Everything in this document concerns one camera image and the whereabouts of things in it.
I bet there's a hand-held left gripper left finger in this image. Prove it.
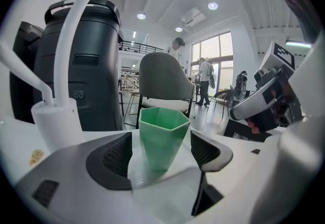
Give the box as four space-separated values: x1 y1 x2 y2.
15 131 153 224

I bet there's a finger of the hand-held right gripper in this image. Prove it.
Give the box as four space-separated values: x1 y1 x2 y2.
229 75 280 134

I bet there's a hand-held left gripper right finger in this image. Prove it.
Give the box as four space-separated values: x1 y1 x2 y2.
190 130 279 224

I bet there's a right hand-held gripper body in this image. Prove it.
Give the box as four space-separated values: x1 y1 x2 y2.
253 41 303 127

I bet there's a green faceted cup item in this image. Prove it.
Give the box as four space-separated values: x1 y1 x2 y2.
138 106 191 172

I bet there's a white sink counter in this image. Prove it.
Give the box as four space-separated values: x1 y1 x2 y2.
0 116 287 224

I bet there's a wooden chair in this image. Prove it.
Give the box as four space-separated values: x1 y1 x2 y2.
210 89 235 119

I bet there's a yellow sticker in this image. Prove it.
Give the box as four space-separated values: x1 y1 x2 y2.
28 149 45 167

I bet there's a long tube lamp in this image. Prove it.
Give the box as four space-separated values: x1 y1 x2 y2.
285 40 312 49

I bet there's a large window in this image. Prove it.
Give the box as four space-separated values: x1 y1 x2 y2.
190 31 234 91

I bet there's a grey upholstered chair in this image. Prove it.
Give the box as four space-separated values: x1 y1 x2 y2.
138 52 196 120

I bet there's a ceiling air conditioner unit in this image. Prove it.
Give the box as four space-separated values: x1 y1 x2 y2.
180 8 206 27

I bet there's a black balcony railing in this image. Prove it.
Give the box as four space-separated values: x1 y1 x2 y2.
118 40 165 55

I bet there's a large black appliance with handle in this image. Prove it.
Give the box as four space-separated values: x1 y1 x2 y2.
33 0 125 132

